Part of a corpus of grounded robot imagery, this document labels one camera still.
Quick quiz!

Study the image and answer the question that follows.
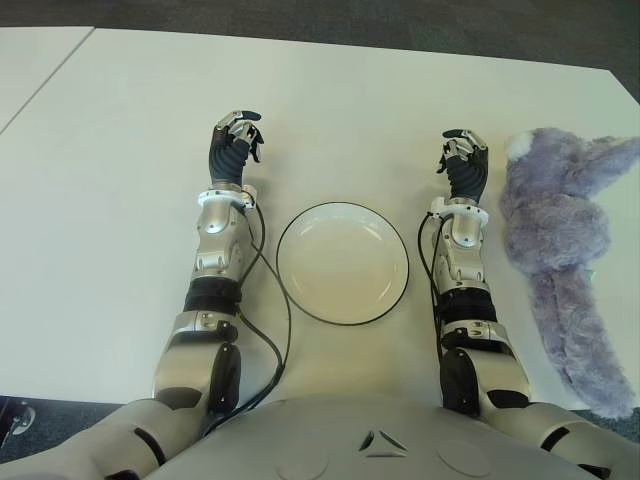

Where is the grey robot torso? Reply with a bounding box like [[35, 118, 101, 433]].
[[144, 396, 601, 480]]

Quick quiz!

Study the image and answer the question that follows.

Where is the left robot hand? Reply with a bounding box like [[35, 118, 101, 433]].
[[208, 108, 265, 189]]

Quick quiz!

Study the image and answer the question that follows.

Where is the purple plush doll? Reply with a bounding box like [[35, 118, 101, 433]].
[[499, 126, 640, 420]]

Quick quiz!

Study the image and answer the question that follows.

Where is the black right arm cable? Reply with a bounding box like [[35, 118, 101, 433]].
[[418, 209, 454, 401]]

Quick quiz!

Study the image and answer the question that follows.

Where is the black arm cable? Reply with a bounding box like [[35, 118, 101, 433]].
[[418, 209, 454, 401], [199, 197, 294, 441]]

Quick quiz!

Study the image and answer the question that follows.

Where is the metal caster foot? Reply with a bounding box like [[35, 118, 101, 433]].
[[0, 397, 39, 451]]

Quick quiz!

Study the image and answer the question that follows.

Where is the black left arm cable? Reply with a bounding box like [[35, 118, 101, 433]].
[[199, 197, 294, 441]]

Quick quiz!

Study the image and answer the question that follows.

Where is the white plate with black rim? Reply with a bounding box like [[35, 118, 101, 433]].
[[275, 200, 412, 328]]

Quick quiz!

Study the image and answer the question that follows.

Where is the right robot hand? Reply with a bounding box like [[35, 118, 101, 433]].
[[435, 127, 491, 202]]

